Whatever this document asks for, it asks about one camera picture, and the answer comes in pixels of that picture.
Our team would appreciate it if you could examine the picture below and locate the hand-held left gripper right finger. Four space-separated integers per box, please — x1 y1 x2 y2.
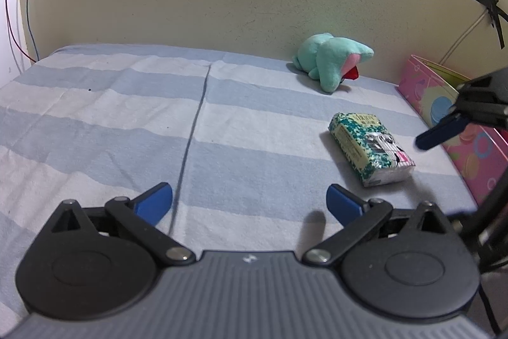
302 183 451 266

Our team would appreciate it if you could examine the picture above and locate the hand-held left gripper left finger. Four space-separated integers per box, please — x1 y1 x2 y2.
50 182 195 266

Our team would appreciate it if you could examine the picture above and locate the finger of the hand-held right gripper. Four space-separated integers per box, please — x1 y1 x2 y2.
448 166 508 274
415 68 508 151

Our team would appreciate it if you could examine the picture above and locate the pink tin box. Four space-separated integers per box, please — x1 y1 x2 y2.
398 54 508 207

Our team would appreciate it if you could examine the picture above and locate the green patterned tissue pack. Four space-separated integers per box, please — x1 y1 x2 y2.
328 112 416 188

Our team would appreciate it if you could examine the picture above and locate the striped blue bedsheet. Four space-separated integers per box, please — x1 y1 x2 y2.
0 43 479 328

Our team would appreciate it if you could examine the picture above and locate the teal plush toy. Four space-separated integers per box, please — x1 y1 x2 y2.
292 32 375 94

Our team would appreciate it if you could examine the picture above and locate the black tape cross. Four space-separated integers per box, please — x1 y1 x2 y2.
471 0 508 49

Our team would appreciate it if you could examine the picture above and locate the white cable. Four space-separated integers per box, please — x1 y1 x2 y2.
438 11 487 65

